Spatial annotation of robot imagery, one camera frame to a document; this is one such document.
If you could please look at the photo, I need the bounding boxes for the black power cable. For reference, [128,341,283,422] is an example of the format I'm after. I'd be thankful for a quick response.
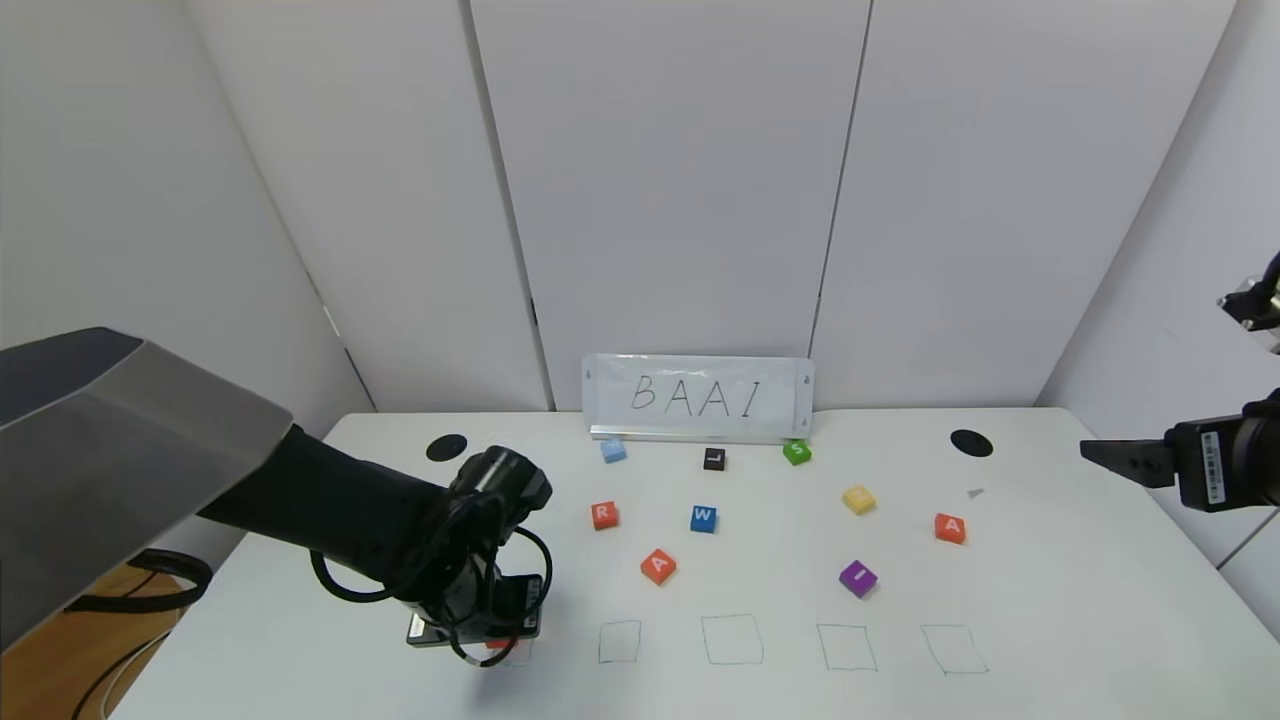
[63,548,214,614]

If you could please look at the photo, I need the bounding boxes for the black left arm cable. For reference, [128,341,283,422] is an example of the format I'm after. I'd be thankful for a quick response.
[308,495,557,669]

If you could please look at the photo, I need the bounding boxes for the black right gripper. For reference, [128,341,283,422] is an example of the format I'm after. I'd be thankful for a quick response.
[1079,413,1280,514]

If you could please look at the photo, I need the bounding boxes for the grey power cable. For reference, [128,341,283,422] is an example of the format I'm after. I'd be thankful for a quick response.
[68,628,173,720]

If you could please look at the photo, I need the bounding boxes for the white BAAI sign board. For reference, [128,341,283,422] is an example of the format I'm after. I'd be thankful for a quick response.
[582,353,816,445]

